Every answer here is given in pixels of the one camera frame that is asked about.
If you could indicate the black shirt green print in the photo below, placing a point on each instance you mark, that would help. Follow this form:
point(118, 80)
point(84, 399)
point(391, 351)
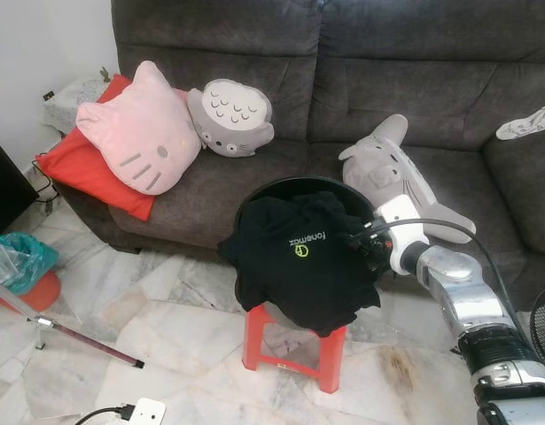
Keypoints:
point(290, 283)

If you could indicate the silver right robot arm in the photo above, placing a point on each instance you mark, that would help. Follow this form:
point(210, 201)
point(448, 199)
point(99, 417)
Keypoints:
point(458, 292)

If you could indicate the grey long eared plush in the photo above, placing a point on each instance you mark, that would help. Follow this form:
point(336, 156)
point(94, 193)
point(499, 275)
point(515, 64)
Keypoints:
point(387, 168)

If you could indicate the red plastic stool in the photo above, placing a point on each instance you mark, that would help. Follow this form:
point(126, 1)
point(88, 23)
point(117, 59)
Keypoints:
point(330, 354)

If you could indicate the black plastic bucket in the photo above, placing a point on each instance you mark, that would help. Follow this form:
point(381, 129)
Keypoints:
point(281, 184)

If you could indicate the dark grey fabric sofa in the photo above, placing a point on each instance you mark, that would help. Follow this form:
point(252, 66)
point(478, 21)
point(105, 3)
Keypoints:
point(405, 62)

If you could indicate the white sock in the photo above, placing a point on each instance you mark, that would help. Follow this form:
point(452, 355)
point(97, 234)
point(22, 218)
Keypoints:
point(525, 124)

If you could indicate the grey round owl cushion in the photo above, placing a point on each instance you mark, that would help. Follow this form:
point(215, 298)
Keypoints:
point(232, 119)

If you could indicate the pink cat face cushion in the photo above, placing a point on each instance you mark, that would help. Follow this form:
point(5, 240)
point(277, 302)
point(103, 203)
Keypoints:
point(139, 133)

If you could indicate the red cushion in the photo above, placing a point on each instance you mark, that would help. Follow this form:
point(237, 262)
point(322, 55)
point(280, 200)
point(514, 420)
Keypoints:
point(77, 168)

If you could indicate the red bucket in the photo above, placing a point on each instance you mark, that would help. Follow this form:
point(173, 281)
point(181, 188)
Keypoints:
point(42, 297)

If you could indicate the white lace covered side table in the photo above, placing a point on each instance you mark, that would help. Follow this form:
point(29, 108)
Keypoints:
point(68, 102)

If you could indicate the teal plastic bag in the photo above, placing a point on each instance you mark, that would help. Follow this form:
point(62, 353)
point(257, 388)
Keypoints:
point(28, 261)

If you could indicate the black TV cabinet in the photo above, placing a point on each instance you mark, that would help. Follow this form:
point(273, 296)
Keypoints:
point(6, 190)

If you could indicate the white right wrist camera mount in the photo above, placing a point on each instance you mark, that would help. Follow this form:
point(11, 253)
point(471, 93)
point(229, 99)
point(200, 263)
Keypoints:
point(400, 212)

